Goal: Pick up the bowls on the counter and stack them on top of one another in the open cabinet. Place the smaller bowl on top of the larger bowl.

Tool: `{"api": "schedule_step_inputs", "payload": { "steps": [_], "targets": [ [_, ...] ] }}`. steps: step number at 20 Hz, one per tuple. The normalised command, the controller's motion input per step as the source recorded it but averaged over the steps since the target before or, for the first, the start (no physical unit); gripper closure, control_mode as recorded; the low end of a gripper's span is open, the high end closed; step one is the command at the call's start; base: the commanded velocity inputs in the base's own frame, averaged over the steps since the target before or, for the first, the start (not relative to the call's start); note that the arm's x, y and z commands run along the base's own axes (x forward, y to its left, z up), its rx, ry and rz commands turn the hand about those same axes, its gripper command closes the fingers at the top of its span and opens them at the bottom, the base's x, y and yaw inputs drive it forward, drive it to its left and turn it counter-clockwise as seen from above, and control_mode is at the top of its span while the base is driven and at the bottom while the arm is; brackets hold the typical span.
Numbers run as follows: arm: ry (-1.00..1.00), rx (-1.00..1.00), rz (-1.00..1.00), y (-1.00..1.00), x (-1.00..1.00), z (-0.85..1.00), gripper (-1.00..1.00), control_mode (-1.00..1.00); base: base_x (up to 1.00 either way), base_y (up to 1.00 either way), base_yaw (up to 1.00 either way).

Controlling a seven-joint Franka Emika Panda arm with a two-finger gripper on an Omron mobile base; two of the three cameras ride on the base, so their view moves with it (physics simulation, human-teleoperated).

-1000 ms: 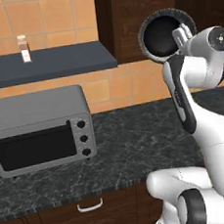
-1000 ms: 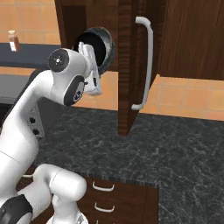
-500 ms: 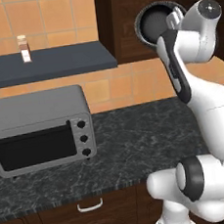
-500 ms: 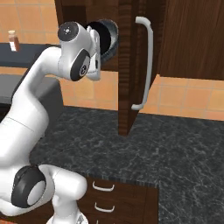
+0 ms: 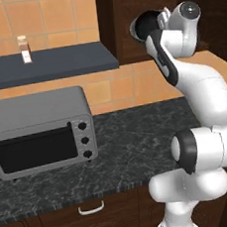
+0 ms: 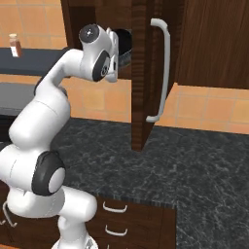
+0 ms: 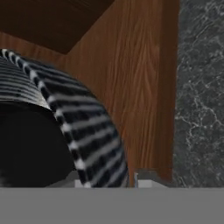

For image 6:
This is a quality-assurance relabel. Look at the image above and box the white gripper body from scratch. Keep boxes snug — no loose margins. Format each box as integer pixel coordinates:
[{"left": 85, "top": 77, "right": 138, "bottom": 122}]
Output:
[{"left": 105, "top": 65, "right": 120, "bottom": 84}]

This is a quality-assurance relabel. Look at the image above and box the closed dark wood cabinet door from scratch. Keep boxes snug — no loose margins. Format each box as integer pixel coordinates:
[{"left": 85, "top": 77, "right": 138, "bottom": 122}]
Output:
[{"left": 174, "top": 0, "right": 249, "bottom": 90}]

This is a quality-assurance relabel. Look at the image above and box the dark wood base cabinet door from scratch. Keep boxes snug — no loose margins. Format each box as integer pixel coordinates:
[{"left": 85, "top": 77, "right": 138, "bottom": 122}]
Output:
[{"left": 0, "top": 180, "right": 62, "bottom": 249}]

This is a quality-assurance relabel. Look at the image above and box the dark grey pot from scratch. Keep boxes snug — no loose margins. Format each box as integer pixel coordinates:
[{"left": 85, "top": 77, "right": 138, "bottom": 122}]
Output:
[{"left": 113, "top": 28, "right": 133, "bottom": 71}]

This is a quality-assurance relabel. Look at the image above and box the grey appliance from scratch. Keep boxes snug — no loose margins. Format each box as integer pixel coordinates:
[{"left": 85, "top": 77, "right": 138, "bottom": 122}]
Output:
[{"left": 0, "top": 82, "right": 41, "bottom": 119}]

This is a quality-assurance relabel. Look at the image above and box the brown spice jar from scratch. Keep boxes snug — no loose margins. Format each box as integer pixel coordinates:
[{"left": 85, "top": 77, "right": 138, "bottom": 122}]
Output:
[{"left": 8, "top": 33, "right": 23, "bottom": 58}]

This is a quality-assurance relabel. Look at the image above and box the dark wood drawer front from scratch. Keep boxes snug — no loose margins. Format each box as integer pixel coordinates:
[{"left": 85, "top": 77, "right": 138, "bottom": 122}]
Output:
[
  {"left": 86, "top": 217, "right": 165, "bottom": 249},
  {"left": 94, "top": 195, "right": 165, "bottom": 228}
]

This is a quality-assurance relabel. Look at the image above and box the white cabinet door handle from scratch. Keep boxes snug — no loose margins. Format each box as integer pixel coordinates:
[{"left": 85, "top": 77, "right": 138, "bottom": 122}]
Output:
[{"left": 145, "top": 18, "right": 172, "bottom": 124}]

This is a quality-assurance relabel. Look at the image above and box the dark wood wall cabinet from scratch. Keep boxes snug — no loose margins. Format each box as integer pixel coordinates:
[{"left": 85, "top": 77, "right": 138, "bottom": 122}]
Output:
[{"left": 59, "top": 0, "right": 133, "bottom": 81}]

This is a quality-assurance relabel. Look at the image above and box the dark blue wall shelf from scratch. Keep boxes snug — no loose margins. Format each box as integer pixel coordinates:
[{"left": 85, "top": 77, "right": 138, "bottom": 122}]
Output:
[{"left": 0, "top": 47, "right": 73, "bottom": 79}]

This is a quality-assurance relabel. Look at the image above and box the white drawer handle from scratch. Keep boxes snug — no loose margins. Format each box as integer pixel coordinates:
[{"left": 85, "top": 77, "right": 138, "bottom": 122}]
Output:
[
  {"left": 102, "top": 200, "right": 128, "bottom": 214},
  {"left": 104, "top": 225, "right": 128, "bottom": 237}
]

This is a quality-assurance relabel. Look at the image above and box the white base cabinet handle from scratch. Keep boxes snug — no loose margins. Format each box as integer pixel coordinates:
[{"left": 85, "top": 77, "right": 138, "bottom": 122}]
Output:
[{"left": 0, "top": 200, "right": 18, "bottom": 229}]

